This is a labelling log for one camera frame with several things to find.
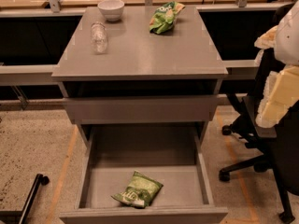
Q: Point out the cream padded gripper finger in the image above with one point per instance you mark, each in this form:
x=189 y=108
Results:
x=281 y=91

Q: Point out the green jalapeno chip bag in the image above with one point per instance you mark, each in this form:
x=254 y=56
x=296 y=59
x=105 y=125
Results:
x=140 y=191

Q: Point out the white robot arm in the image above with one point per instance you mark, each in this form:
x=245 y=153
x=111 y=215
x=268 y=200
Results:
x=283 y=38

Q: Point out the grey closed upper drawer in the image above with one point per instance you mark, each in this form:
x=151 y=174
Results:
x=117 y=110

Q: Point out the open grey middle drawer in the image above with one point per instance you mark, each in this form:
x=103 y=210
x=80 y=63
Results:
x=144 y=174

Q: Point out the light green chip bag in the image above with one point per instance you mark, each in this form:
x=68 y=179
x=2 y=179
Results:
x=165 y=17

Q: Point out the grey drawer cabinet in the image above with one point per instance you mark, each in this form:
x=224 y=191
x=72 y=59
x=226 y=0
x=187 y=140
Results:
x=138 y=63

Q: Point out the black office chair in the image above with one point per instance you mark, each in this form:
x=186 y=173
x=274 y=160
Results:
x=279 y=144

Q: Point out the white ceramic bowl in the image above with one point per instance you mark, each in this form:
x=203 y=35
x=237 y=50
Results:
x=111 y=9

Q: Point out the clear plastic water bottle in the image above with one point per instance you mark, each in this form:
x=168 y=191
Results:
x=99 y=37

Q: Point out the black chair leg with caster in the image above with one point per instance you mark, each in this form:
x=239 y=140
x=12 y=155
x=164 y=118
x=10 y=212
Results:
x=20 y=217

